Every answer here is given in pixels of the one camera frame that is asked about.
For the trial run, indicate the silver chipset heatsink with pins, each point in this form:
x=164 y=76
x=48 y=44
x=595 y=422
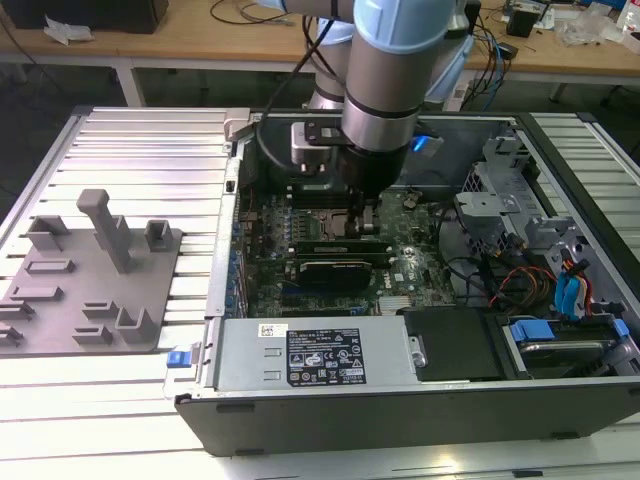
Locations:
x=395 y=302

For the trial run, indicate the tall black box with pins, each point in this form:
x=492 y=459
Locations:
x=475 y=12

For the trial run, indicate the crumpled white paper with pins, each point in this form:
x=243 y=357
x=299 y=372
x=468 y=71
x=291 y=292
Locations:
x=65 y=32

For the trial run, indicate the blue disk carrier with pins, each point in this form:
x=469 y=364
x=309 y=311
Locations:
x=530 y=330

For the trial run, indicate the small black device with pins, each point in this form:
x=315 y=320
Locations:
x=522 y=22

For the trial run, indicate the silver CPU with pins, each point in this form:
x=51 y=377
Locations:
x=340 y=226

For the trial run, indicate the dark hard disk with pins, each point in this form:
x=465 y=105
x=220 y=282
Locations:
x=560 y=357

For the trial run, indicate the blue case latch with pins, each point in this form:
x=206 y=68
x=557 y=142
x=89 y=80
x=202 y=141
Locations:
x=179 y=361

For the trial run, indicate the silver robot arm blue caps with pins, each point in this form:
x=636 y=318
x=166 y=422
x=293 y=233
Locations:
x=380 y=90

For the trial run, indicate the silver coin battery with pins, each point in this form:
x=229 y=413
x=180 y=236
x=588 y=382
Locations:
x=410 y=203

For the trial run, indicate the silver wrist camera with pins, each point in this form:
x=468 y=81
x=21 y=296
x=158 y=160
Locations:
x=310 y=145

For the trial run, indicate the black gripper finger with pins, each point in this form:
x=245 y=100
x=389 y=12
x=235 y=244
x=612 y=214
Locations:
x=369 y=220

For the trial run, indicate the green motherboard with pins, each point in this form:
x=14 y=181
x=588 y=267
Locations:
x=415 y=240

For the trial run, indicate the wooden desk white frame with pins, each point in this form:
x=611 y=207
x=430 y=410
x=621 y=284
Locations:
x=200 y=45

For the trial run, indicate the black graphics card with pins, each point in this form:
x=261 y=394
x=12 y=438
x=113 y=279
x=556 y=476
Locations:
x=335 y=274

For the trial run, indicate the clear plastic bags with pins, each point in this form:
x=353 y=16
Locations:
x=580 y=30

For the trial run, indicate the large black computer box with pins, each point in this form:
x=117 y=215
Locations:
x=90 y=15

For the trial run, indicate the white red box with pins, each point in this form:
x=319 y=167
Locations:
x=627 y=25

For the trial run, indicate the white power strip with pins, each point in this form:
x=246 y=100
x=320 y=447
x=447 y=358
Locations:
x=457 y=97

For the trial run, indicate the silver power supply unit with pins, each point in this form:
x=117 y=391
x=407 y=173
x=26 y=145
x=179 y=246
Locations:
x=250 y=360

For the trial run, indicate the grey parts rack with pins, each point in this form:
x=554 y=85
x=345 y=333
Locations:
x=85 y=280

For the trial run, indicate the silver metal drive cage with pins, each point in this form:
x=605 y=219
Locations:
x=495 y=200

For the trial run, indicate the black plastic cover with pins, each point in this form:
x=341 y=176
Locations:
x=450 y=345

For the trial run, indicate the open black PC case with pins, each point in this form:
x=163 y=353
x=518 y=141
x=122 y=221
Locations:
x=350 y=425

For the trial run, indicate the RAM memory stick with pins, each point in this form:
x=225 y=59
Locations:
x=340 y=247

